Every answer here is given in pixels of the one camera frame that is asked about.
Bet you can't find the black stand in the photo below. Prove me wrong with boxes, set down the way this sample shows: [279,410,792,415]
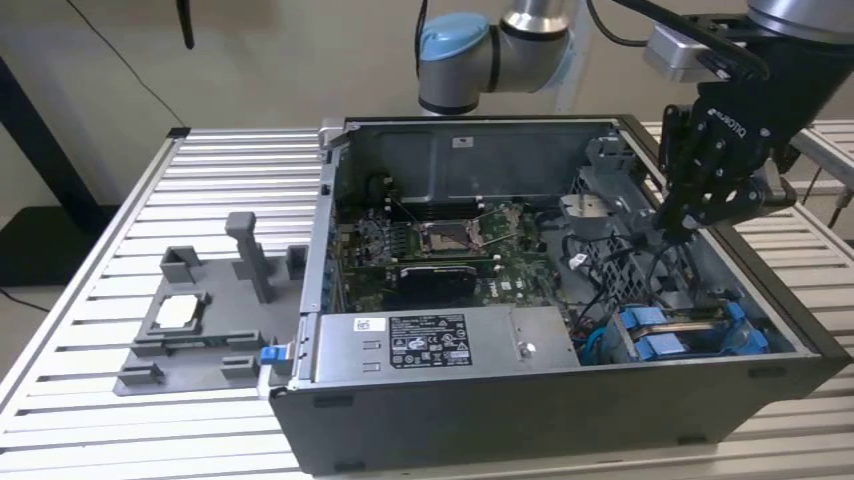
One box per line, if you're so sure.
[0,54,116,287]

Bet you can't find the thin black wall cable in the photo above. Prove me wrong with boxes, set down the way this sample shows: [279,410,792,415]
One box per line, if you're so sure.
[64,0,193,132]

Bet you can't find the thin wire locking lever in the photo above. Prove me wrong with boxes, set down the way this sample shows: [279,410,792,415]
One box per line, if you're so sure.
[389,194,429,227]

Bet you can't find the black camera cable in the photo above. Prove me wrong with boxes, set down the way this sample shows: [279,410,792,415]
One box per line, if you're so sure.
[585,0,657,47]

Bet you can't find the silver metal bracket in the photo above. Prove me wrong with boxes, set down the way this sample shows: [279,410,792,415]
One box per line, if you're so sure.
[558,192,633,222]

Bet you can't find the black open PC case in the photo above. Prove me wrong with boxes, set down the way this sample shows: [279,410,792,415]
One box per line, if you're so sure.
[266,113,854,476]

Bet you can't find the green motherboard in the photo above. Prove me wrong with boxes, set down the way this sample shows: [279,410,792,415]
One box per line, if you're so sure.
[337,197,569,311]

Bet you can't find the black wire with white tag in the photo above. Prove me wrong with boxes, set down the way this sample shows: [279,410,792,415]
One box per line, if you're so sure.
[562,234,633,321]

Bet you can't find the silver CPU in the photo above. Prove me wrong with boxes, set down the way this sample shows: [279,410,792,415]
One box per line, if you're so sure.
[151,295,203,329]

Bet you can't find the black camera bracket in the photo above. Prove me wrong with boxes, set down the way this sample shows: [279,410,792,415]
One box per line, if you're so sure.
[617,0,770,82]

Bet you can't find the CPU socket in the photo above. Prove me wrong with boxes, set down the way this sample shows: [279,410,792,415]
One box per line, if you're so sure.
[414,218,486,254]

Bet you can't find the grey perforated drive cage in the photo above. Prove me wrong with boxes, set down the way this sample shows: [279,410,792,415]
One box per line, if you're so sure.
[563,164,669,307]

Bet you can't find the silver power supply with label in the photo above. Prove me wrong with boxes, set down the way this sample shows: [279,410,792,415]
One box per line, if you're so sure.
[310,305,581,386]

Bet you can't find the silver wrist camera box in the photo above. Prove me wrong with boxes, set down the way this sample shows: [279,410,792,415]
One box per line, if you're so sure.
[642,23,720,84]

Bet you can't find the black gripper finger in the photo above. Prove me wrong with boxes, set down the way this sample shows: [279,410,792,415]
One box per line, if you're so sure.
[656,103,729,243]
[680,172,801,237]

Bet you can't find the grey parts rack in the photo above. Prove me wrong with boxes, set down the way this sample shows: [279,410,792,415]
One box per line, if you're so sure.
[112,211,313,398]

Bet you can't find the blue disk carrier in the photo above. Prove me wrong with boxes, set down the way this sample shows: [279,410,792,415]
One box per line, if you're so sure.
[640,332,770,360]

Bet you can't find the black floor cable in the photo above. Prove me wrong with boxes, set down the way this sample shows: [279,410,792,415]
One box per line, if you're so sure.
[0,287,54,314]

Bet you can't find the thin dark rods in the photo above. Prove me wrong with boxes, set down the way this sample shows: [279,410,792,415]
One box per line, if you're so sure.
[802,167,854,227]

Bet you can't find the black hanging strap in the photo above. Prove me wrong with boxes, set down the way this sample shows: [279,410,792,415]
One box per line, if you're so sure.
[175,0,197,51]

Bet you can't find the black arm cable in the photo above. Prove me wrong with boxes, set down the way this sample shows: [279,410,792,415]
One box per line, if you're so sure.
[411,0,434,54]

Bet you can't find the blue wire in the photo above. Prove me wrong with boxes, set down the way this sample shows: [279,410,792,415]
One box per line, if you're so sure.
[577,324,608,364]

